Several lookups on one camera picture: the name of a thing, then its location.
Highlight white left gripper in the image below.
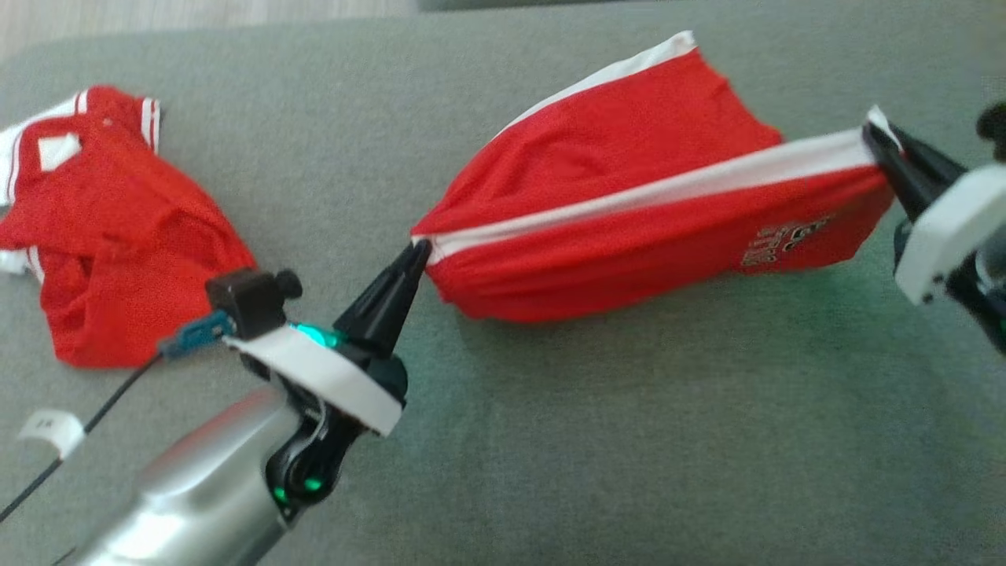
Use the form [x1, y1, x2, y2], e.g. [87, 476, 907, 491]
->
[224, 242, 431, 437]

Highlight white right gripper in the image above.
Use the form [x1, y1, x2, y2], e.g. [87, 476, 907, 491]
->
[863, 126, 1006, 306]

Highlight red shorts white stripe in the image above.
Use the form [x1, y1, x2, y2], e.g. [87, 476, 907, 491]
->
[410, 30, 901, 323]

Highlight red jersey white sleeves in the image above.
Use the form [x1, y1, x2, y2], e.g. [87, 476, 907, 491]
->
[0, 85, 259, 369]

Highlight large grey sofa seat cushion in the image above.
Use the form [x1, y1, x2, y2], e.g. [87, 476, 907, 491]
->
[0, 0, 1006, 566]

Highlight black cable teal connector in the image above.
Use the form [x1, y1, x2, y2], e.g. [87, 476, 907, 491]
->
[0, 311, 237, 524]

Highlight white cable label tag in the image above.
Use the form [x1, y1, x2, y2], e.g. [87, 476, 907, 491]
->
[17, 409, 86, 461]

